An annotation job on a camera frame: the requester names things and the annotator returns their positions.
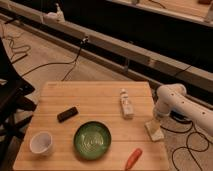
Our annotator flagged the white sponge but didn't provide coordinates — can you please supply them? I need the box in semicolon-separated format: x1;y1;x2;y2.
145;121;164;142

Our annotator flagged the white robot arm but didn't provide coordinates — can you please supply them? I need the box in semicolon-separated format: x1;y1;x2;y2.
153;84;213;136

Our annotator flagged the green ceramic bowl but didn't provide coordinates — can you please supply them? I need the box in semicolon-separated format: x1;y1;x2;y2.
73;121;111;160

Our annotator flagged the white tube bottle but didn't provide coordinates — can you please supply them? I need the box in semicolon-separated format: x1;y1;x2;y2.
120;89;134;119

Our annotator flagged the orange carrot toy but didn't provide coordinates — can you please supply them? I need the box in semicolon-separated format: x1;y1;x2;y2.
125;148;143;171

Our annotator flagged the black rectangular block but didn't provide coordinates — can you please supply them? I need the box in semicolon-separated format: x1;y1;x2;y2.
57;107;78;123

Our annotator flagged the white cup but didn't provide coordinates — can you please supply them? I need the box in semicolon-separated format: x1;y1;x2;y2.
29;132;53;156

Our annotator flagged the black chair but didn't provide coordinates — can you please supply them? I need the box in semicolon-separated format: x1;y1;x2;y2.
0;38;36;163

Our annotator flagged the black cable right floor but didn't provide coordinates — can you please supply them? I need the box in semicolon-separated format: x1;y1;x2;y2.
159;113;213;171

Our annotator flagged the long metal rail beam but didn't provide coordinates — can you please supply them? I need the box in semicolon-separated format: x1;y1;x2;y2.
0;0;213;93

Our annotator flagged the black floor cable left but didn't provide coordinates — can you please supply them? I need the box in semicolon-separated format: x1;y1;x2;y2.
19;37;89;82

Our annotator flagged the white clamp on rail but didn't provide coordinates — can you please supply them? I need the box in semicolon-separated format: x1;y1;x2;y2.
44;3;65;22

